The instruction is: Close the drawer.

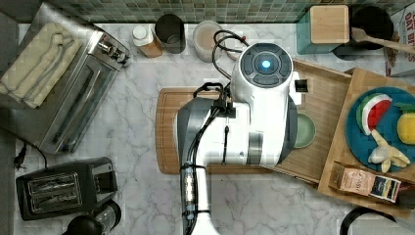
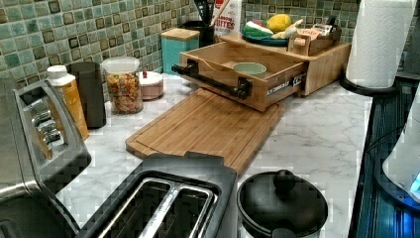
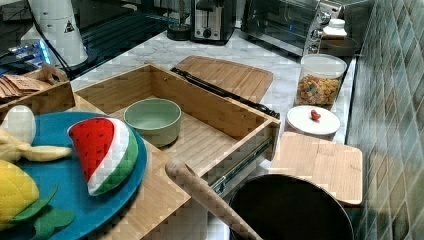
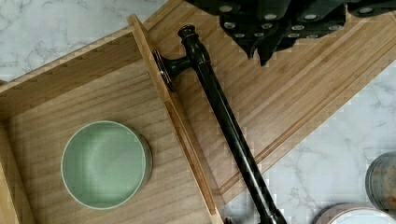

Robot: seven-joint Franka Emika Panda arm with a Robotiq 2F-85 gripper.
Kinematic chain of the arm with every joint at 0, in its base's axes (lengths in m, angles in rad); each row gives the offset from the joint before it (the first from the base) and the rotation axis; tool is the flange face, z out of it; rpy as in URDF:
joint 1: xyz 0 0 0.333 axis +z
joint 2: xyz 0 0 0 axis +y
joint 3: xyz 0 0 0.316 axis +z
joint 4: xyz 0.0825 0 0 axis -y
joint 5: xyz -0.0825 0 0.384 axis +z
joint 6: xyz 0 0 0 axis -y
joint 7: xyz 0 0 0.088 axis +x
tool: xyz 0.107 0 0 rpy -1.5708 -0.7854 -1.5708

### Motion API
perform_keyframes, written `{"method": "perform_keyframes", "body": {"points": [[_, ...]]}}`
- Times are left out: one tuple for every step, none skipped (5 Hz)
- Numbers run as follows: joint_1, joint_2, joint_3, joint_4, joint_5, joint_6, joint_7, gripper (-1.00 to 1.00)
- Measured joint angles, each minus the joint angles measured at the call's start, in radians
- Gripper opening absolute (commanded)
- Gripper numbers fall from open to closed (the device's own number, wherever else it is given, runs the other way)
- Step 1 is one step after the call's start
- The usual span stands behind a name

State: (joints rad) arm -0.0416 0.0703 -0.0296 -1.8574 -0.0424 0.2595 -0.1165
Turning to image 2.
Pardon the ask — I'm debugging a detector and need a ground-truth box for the wooden drawer cabinet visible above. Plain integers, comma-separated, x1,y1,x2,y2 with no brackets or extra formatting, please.
221,33,351,96

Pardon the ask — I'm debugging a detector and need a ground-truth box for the wooden spatula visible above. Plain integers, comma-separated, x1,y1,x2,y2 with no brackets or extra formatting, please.
209,0,230,27

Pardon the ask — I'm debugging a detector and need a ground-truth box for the glass jar of cereal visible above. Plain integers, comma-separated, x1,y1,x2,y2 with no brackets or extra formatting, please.
102,57,143,114

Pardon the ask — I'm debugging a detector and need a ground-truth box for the white paper towel roll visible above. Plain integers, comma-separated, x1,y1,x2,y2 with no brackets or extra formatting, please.
346,0,417,89

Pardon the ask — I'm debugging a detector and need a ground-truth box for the toy yellow lemon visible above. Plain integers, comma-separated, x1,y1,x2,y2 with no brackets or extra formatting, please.
266,14,292,33

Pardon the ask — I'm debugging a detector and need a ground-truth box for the amber bottle white cap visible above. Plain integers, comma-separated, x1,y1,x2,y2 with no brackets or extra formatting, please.
47,65,89,140

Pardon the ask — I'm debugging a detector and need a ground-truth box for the toy peeled banana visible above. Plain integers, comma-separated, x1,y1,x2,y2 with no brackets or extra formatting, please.
271,19,303,39

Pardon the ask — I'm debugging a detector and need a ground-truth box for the pale green bowl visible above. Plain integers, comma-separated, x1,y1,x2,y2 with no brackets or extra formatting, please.
233,62,266,76

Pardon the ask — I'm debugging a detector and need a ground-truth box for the wooden tray of tea packets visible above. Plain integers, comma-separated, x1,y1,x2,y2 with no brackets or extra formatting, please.
287,24,342,57

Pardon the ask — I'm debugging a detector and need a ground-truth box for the wooden drawer with black handle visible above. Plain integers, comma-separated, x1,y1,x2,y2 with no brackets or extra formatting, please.
171,42,308,111

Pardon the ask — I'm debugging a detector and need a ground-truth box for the white snack bites box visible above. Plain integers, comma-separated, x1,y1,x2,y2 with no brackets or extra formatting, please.
212,0,242,37

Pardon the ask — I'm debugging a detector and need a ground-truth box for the bamboo cutting board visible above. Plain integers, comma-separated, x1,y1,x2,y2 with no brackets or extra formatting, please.
126,89,284,174

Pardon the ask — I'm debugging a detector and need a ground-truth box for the dark brown tumbler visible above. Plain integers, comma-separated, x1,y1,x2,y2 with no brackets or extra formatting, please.
66,61,106,129

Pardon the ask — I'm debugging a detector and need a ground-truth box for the blue plate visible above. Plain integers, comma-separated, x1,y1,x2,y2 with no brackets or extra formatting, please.
242,31,288,47

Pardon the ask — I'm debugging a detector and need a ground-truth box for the black two-slot toaster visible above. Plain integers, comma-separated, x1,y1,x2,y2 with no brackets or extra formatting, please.
75,152,238,238

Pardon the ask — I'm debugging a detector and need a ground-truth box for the teal canister wooden lid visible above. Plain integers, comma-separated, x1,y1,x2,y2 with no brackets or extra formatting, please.
160,28,200,73

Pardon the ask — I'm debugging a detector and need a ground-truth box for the black paper towel holder base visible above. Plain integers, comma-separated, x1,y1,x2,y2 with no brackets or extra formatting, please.
339,76,396,97

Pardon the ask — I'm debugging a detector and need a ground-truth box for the black utensil holder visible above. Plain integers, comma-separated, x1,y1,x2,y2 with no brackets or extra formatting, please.
181,21,214,48

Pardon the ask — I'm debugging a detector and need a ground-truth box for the stainless toaster oven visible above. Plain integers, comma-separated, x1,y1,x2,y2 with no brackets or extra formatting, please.
0,79,91,238

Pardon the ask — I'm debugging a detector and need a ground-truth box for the toy watermelon slice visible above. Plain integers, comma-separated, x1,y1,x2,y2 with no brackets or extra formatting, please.
244,21,273,37

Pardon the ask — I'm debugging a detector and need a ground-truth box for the small pink lidded dish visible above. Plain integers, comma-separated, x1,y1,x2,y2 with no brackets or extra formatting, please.
139,71,163,100

